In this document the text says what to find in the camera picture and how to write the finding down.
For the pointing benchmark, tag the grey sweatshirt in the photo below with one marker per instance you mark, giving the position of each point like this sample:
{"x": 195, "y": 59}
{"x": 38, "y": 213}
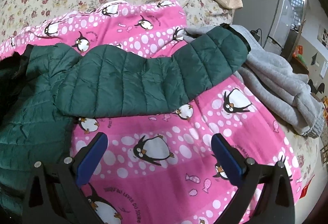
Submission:
{"x": 279, "y": 80}

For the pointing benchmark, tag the dark green puffer jacket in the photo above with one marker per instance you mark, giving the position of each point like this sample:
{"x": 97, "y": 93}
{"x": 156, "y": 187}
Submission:
{"x": 44, "y": 88}

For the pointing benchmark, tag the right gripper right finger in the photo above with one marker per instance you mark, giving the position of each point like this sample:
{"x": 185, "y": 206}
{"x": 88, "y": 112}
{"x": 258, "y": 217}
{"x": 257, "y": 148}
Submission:
{"x": 276, "y": 202}

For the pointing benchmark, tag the white refrigerator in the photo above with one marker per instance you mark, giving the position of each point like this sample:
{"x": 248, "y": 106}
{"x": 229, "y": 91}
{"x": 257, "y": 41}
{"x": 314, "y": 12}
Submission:
{"x": 271, "y": 18}

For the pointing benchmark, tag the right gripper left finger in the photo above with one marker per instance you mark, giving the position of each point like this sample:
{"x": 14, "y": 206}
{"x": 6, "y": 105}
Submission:
{"x": 54, "y": 194}

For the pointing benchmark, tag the pink penguin blanket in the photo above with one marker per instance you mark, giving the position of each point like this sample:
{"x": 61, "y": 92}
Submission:
{"x": 161, "y": 168}

